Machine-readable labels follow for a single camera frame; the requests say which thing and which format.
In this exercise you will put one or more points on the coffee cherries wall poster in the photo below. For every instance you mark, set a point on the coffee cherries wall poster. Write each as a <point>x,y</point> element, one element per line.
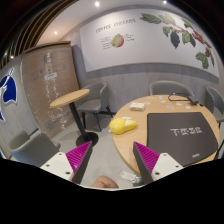
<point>137,36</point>

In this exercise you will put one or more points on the crumpled plastic wrapper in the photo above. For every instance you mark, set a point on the crumpled plastic wrapper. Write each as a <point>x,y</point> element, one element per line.
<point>132,178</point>

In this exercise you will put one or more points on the black mouse pad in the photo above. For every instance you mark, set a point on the black mouse pad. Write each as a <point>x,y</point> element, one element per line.
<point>187,137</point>

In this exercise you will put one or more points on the grey chair behind side table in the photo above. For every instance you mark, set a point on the grey chair behind side table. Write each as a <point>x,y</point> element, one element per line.
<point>95,102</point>

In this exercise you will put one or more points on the round wooden table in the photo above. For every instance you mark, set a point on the round wooden table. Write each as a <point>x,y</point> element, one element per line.
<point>153,104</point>

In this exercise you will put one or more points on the small round side table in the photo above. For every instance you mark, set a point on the small round side table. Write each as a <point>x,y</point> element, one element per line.
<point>70,99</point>

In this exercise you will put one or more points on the grey chair far middle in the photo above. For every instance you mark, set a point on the grey chair far middle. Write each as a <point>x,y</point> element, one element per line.
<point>166,87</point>

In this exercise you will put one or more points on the grey chair right edge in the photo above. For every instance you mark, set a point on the grey chair right edge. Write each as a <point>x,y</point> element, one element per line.
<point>214,102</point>

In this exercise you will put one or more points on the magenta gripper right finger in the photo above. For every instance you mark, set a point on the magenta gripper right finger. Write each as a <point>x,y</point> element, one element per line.
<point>152,165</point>

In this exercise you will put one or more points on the grey armchair lower left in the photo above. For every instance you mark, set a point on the grey armchair lower left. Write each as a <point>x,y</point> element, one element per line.
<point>33,150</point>

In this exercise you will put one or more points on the white tissue pack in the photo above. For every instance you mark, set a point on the white tissue pack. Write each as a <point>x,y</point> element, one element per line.
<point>137,106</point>

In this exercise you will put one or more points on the white sachet on table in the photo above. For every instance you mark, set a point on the white sachet on table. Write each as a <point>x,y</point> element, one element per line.
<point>170,107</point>

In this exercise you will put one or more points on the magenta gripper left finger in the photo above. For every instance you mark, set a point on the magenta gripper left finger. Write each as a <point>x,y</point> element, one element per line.
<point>70,166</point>

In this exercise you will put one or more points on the wrapped brown cabinet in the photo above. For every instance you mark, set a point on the wrapped brown cabinet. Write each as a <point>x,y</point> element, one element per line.
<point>48,72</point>

